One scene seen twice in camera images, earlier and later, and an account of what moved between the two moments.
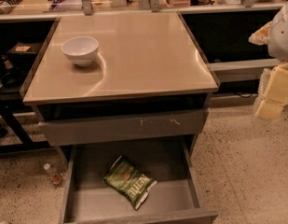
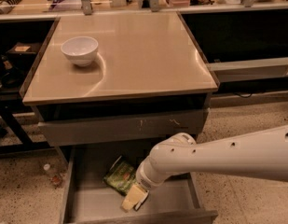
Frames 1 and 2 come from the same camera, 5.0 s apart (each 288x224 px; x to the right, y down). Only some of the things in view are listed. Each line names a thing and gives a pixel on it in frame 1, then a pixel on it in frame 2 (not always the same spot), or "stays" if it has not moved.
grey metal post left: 87,4 stays
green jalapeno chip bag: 135,185 stays
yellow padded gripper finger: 261,35 to 142,201
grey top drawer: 125,128 stays
